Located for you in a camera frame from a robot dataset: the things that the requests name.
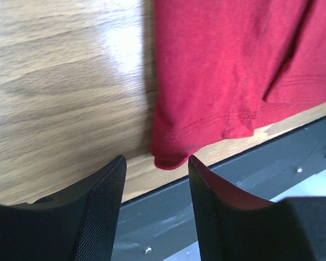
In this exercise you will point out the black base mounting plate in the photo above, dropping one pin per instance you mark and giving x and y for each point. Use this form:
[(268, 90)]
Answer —
[(156, 219)]

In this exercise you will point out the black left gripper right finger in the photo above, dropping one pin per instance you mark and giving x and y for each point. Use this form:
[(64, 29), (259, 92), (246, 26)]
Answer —
[(233, 224)]

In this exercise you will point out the dark red t shirt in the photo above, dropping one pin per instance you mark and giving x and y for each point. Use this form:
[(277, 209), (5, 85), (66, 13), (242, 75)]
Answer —
[(226, 68)]

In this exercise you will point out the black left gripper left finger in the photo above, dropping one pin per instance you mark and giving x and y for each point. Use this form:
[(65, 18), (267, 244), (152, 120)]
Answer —
[(76, 223)]

